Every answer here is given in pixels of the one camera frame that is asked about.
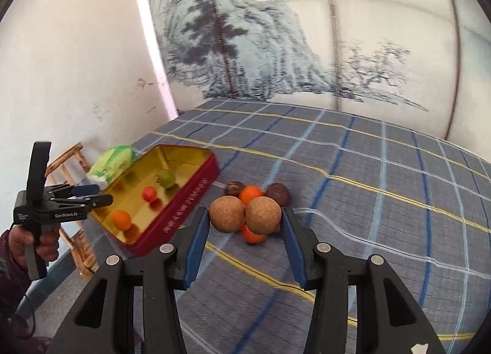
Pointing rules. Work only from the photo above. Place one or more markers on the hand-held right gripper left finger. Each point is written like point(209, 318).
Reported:
point(195, 247)

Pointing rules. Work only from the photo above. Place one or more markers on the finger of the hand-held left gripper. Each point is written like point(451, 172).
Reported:
point(86, 189)
point(101, 201)

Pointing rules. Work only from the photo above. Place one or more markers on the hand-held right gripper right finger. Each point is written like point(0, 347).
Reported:
point(294, 247)

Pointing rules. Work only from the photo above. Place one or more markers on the gold metal tray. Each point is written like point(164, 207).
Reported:
point(184, 208)

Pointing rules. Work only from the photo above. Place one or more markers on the orange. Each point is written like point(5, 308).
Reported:
point(122, 220)
point(253, 237)
point(251, 194)

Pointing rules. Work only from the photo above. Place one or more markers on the brown kiwi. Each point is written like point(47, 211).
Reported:
point(226, 214)
point(264, 216)

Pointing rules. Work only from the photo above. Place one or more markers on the dark purple round fruit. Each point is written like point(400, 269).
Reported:
point(234, 187)
point(279, 193)

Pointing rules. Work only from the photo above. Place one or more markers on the person's left forearm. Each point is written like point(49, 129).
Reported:
point(9, 285)

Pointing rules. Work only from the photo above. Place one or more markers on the person's left hand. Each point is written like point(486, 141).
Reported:
point(51, 242)

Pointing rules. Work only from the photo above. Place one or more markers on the green tissue pack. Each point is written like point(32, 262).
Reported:
point(113, 162)

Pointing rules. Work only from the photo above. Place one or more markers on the wooden bamboo chair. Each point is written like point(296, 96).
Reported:
point(65, 157)

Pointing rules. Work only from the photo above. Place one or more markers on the red round fruit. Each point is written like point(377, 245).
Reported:
point(149, 194)

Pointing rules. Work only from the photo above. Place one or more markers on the green round fruit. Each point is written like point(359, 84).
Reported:
point(167, 178)

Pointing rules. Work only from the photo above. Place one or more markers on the blue plaid blanket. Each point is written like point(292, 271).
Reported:
point(364, 204)

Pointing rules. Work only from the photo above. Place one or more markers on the landscape painted folding screen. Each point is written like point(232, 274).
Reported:
point(268, 50)

